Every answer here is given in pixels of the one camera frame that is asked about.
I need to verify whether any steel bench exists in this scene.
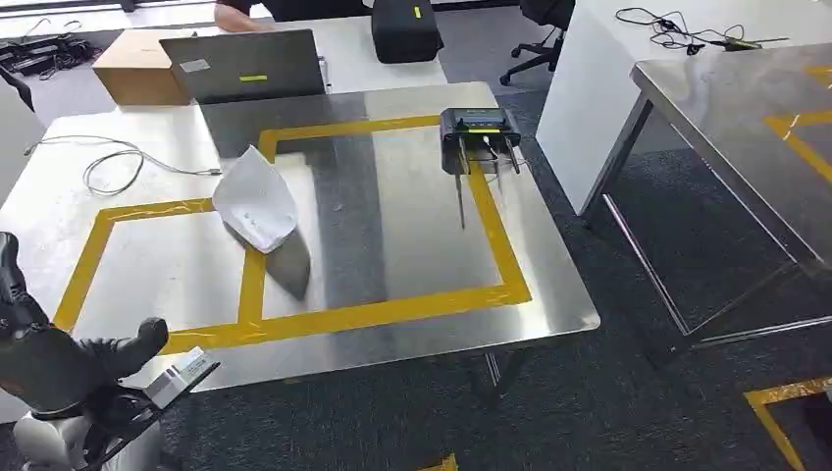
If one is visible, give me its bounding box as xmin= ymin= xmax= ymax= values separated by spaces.
xmin=580 ymin=41 xmax=832 ymax=367
xmin=0 ymin=80 xmax=602 ymax=425

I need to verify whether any person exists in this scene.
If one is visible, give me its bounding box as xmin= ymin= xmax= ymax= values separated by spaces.
xmin=216 ymin=0 xmax=373 ymax=25

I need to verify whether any grey cable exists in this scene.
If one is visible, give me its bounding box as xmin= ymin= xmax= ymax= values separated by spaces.
xmin=24 ymin=134 xmax=225 ymax=198

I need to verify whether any white pointed plastic part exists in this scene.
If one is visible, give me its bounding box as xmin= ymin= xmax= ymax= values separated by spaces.
xmin=212 ymin=143 xmax=300 ymax=255

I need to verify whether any black equipment with cables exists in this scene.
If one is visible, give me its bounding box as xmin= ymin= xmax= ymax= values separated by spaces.
xmin=0 ymin=18 xmax=103 ymax=80

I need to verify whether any person's hand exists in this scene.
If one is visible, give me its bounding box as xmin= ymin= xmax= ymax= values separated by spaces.
xmin=213 ymin=2 xmax=276 ymax=34

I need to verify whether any black cable bundle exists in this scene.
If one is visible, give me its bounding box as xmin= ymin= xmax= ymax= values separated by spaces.
xmin=613 ymin=6 xmax=792 ymax=57

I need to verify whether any black bag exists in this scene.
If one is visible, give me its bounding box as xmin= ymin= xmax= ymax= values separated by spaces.
xmin=370 ymin=0 xmax=445 ymax=66

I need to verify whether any yellow floor tape square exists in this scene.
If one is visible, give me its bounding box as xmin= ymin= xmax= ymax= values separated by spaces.
xmin=743 ymin=375 xmax=832 ymax=471

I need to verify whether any long white desk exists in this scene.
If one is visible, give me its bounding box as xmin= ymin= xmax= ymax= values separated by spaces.
xmin=0 ymin=13 xmax=451 ymax=111

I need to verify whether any yellow tape on bench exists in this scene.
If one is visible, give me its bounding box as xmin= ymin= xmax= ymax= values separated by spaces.
xmin=762 ymin=63 xmax=832 ymax=184
xmin=53 ymin=115 xmax=534 ymax=356

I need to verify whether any black router with antennas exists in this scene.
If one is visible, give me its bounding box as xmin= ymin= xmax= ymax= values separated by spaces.
xmin=439 ymin=107 xmax=524 ymax=231

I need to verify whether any black office chair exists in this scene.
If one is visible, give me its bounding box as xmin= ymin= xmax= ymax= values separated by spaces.
xmin=498 ymin=0 xmax=577 ymax=87

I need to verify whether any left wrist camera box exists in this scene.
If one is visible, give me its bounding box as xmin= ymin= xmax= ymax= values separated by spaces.
xmin=141 ymin=345 xmax=223 ymax=412

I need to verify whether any brown cardboard box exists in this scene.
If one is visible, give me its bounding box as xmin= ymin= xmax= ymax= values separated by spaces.
xmin=91 ymin=27 xmax=197 ymax=108

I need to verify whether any grey laptop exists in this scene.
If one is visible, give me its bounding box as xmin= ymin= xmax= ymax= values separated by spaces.
xmin=159 ymin=28 xmax=329 ymax=106

